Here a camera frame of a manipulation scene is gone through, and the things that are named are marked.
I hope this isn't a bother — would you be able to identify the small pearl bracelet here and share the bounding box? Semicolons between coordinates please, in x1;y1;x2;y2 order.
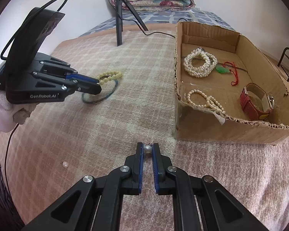
187;89;227;116

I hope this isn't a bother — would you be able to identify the red strap wristwatch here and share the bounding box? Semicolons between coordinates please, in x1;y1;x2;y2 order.
240;83;275;121

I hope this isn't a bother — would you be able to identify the left hand in white glove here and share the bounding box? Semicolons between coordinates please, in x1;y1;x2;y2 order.
0;91;38;132

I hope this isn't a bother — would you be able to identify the pink plaid blanket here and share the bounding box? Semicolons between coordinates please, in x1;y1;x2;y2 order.
0;31;289;230

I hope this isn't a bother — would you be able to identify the green jade pendant red cord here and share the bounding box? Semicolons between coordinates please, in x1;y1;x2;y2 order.
215;61;244;87

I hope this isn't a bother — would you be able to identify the white pearl necklace bundle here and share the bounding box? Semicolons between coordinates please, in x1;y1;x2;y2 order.
182;47;219;79

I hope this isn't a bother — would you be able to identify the yellow bead bracelet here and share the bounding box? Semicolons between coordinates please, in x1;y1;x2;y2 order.
96;70;124;86

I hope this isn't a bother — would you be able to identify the dark blue bangle ring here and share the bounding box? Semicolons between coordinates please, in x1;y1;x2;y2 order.
81;78;118;104

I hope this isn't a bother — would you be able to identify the black tripod stand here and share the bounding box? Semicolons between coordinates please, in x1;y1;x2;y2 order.
114;0;148;46

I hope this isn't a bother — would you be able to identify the small loose pearl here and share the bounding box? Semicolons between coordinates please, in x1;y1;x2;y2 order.
62;161;69;168

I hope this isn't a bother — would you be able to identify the brown cardboard box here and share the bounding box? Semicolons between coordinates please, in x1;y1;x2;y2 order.
174;21;289;144

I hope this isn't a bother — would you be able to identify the single white pearl earring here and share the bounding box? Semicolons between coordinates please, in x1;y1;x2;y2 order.
144;143;153;154

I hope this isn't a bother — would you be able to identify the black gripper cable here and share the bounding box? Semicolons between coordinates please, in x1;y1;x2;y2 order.
1;0;71;198

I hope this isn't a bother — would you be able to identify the blue patterned bed sheet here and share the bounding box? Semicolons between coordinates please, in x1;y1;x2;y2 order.
80;7;235;37

